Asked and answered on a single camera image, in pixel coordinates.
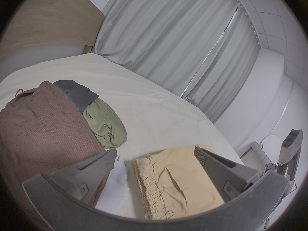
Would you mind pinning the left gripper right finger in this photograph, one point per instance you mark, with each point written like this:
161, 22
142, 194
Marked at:
228, 180

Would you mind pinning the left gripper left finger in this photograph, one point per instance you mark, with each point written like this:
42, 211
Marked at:
77, 180

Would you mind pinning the tan shorts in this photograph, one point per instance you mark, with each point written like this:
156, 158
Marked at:
173, 184

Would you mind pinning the bed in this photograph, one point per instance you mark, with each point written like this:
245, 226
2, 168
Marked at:
156, 114

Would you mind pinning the white garment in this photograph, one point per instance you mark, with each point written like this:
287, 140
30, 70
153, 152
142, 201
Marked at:
113, 191

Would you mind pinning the white round table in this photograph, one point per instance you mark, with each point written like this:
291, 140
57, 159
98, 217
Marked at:
272, 143

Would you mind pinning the dark brown garment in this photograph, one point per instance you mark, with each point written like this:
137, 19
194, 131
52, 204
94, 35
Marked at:
43, 129

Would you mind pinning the green garment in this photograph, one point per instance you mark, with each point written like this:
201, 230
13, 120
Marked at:
105, 124

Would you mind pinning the black garment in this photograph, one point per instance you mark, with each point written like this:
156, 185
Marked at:
74, 92

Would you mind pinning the grey-green curtain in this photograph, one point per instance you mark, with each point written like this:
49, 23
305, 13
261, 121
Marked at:
156, 28
228, 68

